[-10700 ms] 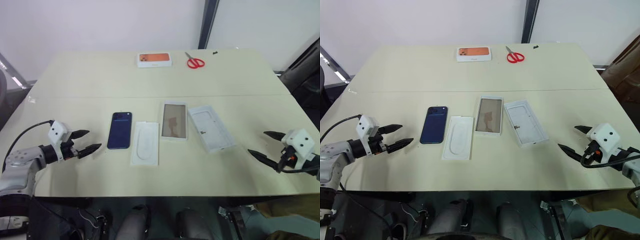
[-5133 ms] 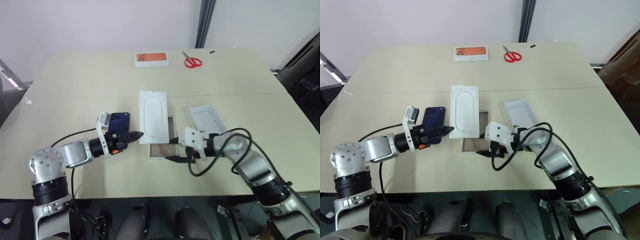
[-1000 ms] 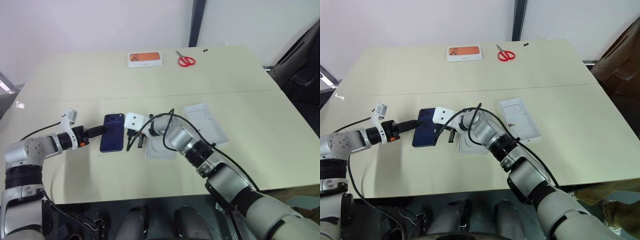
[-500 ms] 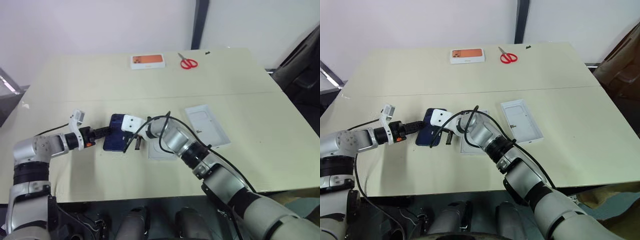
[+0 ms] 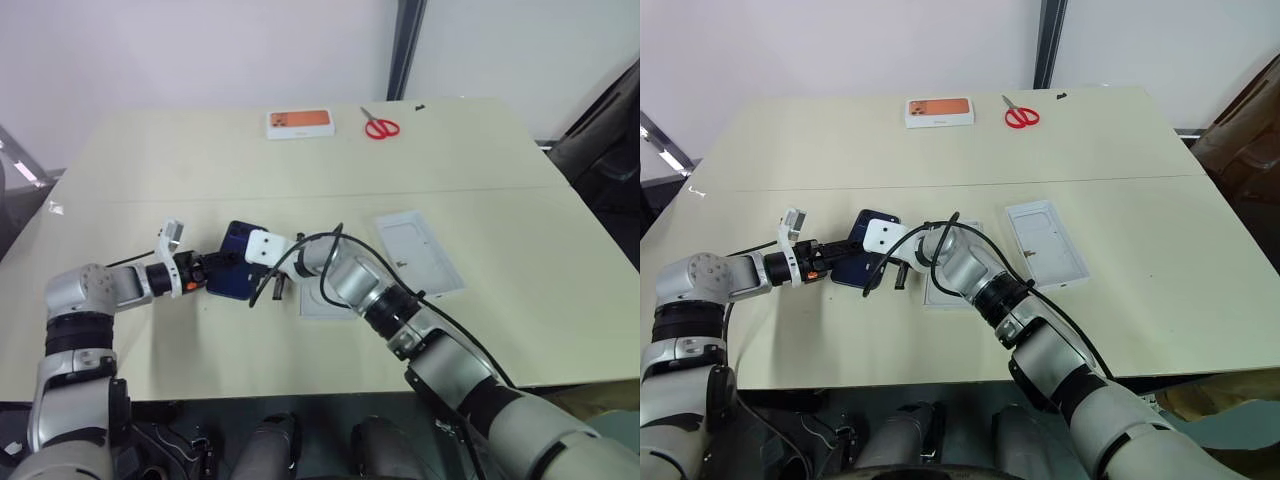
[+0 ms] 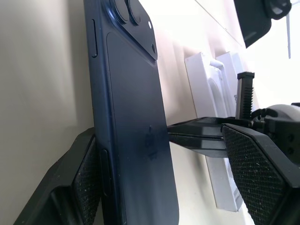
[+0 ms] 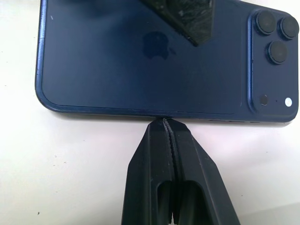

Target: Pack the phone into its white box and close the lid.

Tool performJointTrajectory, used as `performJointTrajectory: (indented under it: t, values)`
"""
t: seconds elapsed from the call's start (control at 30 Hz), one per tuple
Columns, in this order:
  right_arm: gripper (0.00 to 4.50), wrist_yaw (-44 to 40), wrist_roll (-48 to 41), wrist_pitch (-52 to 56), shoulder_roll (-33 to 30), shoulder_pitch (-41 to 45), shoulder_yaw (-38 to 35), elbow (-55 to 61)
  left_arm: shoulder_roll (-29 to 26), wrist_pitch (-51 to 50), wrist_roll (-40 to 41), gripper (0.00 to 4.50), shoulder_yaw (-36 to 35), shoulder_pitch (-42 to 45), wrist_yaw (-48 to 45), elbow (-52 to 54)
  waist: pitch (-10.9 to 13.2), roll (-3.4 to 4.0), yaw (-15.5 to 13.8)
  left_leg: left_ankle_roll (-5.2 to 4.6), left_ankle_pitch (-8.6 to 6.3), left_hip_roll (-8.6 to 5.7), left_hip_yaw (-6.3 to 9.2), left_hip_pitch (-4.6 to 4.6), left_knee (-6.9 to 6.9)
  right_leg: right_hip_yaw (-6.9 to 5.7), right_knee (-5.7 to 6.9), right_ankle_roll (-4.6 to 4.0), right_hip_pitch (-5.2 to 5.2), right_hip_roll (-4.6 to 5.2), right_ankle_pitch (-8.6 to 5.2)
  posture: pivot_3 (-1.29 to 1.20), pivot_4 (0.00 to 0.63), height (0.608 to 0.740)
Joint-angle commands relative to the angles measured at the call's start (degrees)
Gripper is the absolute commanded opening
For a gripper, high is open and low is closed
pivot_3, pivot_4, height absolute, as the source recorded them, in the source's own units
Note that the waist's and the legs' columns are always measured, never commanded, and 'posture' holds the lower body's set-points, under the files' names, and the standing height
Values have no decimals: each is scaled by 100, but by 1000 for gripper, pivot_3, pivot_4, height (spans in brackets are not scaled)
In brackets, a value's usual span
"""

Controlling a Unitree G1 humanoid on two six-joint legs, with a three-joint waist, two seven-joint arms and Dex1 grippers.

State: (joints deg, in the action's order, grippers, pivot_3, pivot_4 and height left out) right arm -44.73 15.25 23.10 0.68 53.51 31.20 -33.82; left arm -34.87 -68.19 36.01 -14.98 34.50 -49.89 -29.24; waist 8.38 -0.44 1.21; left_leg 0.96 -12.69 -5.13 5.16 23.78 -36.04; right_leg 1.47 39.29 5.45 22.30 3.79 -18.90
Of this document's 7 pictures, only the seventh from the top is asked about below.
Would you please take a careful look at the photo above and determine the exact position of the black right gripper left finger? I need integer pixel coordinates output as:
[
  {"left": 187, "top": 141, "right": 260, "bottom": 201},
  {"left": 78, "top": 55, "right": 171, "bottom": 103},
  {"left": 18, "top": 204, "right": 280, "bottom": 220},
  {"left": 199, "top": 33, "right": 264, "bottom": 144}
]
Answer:
[{"left": 121, "top": 118, "right": 177, "bottom": 225}]

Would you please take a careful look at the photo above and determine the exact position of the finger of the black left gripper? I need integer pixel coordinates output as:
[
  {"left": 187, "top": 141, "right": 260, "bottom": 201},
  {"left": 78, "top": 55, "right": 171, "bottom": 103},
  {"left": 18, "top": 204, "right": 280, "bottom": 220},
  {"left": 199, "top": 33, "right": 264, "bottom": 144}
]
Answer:
[{"left": 138, "top": 0, "right": 216, "bottom": 47}]

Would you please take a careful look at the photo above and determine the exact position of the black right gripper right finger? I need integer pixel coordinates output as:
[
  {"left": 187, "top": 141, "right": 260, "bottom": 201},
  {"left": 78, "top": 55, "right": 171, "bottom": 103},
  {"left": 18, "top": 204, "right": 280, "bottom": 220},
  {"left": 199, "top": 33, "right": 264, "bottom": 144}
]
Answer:
[{"left": 164, "top": 118, "right": 242, "bottom": 225}]

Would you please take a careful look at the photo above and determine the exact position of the dark blue smartphone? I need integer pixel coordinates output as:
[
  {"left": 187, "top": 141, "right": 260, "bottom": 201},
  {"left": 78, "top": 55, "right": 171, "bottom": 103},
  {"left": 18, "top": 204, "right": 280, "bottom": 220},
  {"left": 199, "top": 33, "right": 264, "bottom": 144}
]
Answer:
[{"left": 35, "top": 0, "right": 300, "bottom": 125}]

